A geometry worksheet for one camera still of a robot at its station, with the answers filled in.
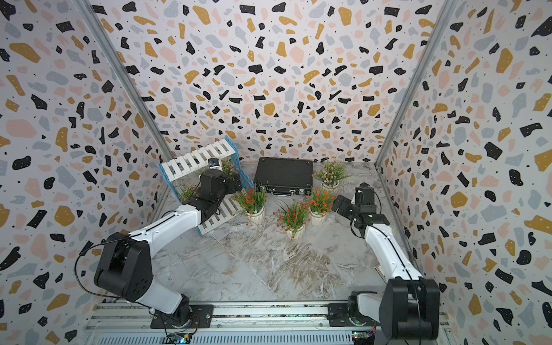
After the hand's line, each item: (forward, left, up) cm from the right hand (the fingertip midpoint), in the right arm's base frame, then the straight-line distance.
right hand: (345, 204), depth 87 cm
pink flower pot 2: (+15, +50, +5) cm, 52 cm away
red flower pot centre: (-8, +21, 0) cm, 22 cm away
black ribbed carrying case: (+23, +27, -9) cm, 36 cm away
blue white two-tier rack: (+3, +62, +14) cm, 64 cm away
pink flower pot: (+2, +65, +3) cm, 65 cm away
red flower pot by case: (0, +38, 0) cm, 38 cm away
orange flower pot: (+1, +10, -2) cm, 10 cm away
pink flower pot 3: (+17, +4, 0) cm, 17 cm away
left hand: (+8, +46, +7) cm, 48 cm away
